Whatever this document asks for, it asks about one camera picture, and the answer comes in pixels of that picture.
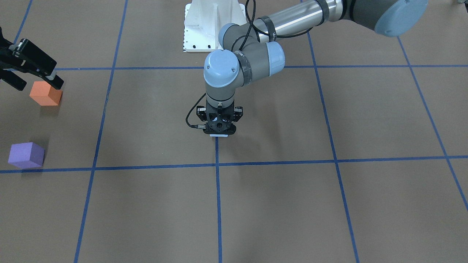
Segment purple foam block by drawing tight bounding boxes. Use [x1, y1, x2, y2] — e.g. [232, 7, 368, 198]
[8, 142, 45, 169]

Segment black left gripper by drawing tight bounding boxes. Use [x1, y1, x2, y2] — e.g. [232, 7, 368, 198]
[197, 103, 244, 136]

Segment orange foam block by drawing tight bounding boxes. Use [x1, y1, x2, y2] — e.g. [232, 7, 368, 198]
[29, 81, 63, 106]

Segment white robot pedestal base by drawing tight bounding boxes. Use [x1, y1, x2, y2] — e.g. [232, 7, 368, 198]
[183, 0, 246, 52]

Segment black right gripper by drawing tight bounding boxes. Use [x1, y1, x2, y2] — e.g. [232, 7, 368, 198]
[0, 29, 64, 91]

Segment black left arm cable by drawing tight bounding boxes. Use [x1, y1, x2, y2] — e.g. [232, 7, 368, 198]
[185, 0, 315, 129]

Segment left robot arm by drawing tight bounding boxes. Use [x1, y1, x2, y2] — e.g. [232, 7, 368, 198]
[188, 0, 428, 137]

